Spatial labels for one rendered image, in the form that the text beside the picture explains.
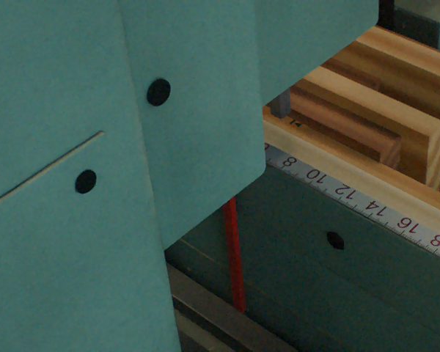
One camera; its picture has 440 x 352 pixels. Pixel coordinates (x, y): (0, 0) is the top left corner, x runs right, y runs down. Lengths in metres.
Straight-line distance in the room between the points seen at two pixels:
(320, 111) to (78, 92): 0.31
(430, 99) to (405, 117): 0.03
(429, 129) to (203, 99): 0.19
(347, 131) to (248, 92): 0.15
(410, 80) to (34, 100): 0.34
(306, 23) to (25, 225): 0.24
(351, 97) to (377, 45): 0.04
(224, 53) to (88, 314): 0.13
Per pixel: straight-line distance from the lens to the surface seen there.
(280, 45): 0.49
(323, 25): 0.51
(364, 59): 0.60
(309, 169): 0.52
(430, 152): 0.56
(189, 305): 0.65
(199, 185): 0.42
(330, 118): 0.57
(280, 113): 0.57
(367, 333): 0.56
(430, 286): 0.50
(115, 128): 0.30
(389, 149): 0.56
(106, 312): 0.34
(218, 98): 0.40
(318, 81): 0.59
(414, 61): 0.58
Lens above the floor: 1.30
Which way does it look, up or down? 41 degrees down
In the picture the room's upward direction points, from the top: 7 degrees counter-clockwise
